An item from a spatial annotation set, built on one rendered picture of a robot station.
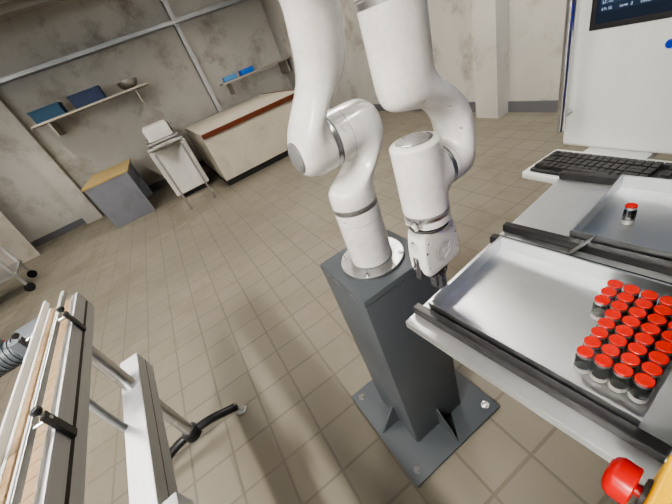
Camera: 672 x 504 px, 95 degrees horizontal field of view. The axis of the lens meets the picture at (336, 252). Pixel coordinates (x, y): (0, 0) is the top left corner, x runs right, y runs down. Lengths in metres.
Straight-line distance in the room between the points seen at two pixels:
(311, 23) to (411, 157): 0.28
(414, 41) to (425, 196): 0.22
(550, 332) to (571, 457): 0.90
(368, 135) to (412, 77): 0.28
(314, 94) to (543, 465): 1.40
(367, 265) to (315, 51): 0.52
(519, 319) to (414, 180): 0.34
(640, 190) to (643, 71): 0.42
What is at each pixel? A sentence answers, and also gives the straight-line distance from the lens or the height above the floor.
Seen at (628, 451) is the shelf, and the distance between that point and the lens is 0.60.
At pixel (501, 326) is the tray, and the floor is 0.88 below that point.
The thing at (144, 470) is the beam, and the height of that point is 0.55.
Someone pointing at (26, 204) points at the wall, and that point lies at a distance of 8.09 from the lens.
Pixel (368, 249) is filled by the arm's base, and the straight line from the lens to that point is 0.83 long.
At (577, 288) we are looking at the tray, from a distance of 0.76.
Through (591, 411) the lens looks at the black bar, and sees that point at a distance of 0.59.
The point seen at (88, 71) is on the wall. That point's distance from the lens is 7.67.
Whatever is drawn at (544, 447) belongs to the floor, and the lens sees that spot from 1.54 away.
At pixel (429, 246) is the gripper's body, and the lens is 0.60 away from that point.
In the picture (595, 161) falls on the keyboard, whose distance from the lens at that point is 1.33.
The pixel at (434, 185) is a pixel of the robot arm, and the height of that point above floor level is 1.17.
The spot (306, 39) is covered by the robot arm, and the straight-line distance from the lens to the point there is 0.63.
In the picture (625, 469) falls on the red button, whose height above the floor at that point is 1.01.
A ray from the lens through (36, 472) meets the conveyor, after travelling 0.95.
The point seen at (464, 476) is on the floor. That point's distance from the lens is 1.48.
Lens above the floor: 1.42
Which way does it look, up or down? 34 degrees down
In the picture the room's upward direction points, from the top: 22 degrees counter-clockwise
